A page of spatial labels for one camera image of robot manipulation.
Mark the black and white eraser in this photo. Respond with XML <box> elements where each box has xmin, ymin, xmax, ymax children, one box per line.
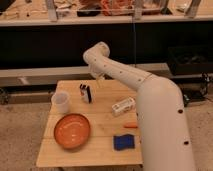
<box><xmin>80</xmin><ymin>84</ymin><xmax>92</xmax><ymax>103</ymax></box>

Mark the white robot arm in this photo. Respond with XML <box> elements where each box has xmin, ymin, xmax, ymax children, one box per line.
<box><xmin>83</xmin><ymin>42</ymin><xmax>196</xmax><ymax>171</ymax></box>

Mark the white plastic bottle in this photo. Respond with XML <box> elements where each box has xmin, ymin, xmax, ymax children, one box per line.
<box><xmin>112</xmin><ymin>97</ymin><xmax>136</xmax><ymax>116</ymax></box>

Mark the translucent plastic cup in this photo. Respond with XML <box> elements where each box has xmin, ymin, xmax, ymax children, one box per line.
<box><xmin>51</xmin><ymin>91</ymin><xmax>70</xmax><ymax>114</ymax></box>

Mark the orange carrot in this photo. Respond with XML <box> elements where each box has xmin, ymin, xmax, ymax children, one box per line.
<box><xmin>123</xmin><ymin>123</ymin><xmax>138</xmax><ymax>128</ymax></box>

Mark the orange bowl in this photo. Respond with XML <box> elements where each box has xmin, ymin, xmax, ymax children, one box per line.
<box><xmin>54</xmin><ymin>114</ymin><xmax>91</xmax><ymax>149</ymax></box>

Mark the blue sponge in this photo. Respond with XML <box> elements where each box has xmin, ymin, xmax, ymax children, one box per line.
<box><xmin>113</xmin><ymin>134</ymin><xmax>135</xmax><ymax>151</ymax></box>

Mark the dark storage bin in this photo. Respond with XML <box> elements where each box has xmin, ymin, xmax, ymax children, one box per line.
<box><xmin>167</xmin><ymin>45</ymin><xmax>213</xmax><ymax>75</ymax></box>

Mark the blue hanging cable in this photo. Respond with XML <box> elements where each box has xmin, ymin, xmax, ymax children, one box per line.
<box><xmin>132</xmin><ymin>18</ymin><xmax>138</xmax><ymax>68</ymax></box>

